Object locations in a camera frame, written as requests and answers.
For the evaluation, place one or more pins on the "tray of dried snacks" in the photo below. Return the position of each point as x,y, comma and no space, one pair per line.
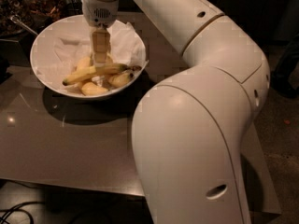
52,9

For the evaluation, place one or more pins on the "long yellow banana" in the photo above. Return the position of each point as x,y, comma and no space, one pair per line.
93,71

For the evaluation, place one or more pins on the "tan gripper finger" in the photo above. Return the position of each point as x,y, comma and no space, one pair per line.
100,42

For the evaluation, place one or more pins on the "person's dark shoe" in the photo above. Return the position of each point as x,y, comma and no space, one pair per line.
283,87

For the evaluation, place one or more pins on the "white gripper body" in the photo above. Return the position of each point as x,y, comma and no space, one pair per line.
100,13

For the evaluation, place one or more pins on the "black wire basket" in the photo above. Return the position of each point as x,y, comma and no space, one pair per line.
73,9

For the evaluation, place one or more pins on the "right short banana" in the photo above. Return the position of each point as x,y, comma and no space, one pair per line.
120,79

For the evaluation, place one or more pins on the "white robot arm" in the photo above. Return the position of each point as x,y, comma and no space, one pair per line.
187,130

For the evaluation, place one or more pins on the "white bowl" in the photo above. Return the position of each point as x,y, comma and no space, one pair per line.
65,47

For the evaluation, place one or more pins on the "metal spoon handle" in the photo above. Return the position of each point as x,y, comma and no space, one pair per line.
23,25

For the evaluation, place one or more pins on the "glass jar of snacks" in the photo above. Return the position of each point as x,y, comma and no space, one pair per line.
12,14

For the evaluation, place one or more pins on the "white paper liner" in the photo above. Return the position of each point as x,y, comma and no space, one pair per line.
59,47

